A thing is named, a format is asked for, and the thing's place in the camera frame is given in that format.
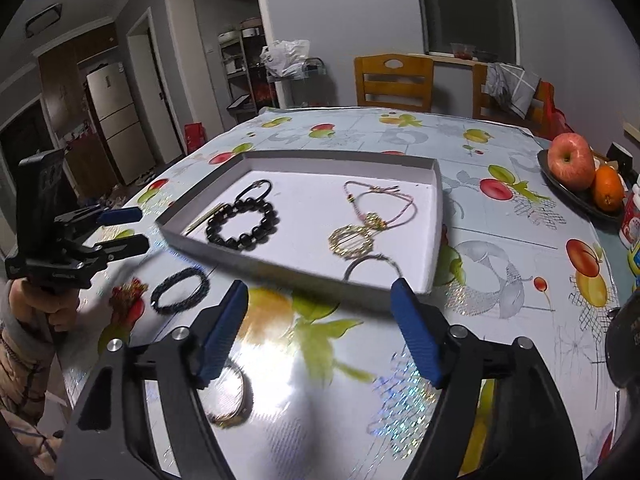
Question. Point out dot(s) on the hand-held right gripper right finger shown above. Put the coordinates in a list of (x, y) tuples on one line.
[(417, 332)]

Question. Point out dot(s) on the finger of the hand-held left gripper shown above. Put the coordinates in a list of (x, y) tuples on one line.
[(127, 247), (120, 216)]

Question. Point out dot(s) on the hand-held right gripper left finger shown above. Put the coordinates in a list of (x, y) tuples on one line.
[(222, 337)]

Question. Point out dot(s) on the red bead gold jewelry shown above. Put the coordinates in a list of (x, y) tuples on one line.
[(131, 297)]

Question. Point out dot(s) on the gold bangle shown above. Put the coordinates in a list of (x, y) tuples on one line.
[(245, 405)]

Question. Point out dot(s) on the pearl hair clip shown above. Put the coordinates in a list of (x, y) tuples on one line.
[(205, 219)]

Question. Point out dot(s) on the thin silver bangle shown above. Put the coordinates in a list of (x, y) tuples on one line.
[(350, 270)]

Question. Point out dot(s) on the shallow grey cardboard box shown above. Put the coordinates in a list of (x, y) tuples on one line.
[(310, 210)]

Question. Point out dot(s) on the person's left forearm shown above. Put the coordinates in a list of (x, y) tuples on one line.
[(22, 370)]

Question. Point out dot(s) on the person's left hand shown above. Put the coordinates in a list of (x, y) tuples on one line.
[(57, 310)]

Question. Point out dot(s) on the silver refrigerator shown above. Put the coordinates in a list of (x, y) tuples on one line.
[(117, 125)]

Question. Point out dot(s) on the red box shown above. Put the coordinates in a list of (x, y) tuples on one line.
[(195, 139)]

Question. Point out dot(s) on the fruit print tablecloth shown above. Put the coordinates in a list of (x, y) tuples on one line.
[(500, 260)]

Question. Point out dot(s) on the ceiling light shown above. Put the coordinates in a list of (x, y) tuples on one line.
[(44, 19)]

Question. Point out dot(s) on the metal storage shelf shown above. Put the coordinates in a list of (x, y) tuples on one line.
[(240, 70)]

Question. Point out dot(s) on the black fruit plate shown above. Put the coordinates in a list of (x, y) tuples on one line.
[(565, 195)]

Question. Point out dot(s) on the white plastic bag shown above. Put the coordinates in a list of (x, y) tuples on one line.
[(285, 57)]

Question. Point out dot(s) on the red apple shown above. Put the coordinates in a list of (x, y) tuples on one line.
[(570, 160)]

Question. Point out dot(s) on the orange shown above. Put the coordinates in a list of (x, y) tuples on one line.
[(609, 187)]

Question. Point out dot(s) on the wooden chair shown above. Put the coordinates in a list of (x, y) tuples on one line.
[(482, 100), (392, 82)]

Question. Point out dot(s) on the red bag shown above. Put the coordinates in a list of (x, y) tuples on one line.
[(555, 115)]

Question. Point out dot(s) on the grey checked cloth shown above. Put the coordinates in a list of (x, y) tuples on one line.
[(512, 87)]

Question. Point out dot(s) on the window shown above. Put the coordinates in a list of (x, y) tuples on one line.
[(467, 15)]

